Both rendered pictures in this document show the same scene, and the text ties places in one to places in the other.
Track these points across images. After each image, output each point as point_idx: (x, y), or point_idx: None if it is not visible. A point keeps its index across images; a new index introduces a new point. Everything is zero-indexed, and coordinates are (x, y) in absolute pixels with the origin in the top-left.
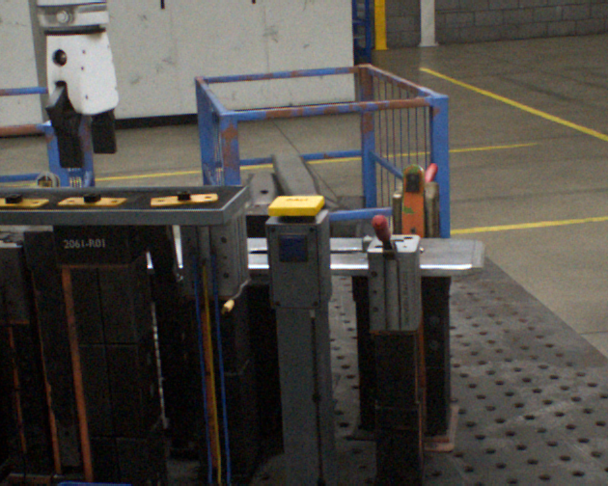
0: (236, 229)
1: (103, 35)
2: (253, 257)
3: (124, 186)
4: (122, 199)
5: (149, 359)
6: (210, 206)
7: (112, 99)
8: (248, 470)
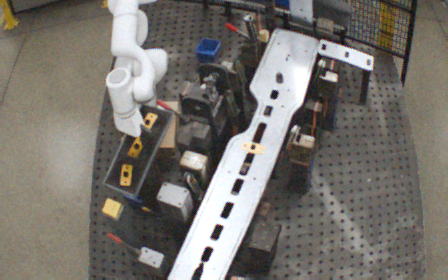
0: (167, 206)
1: (128, 118)
2: (208, 224)
3: (152, 155)
4: (135, 155)
5: (146, 191)
6: (115, 182)
7: (132, 134)
8: (176, 243)
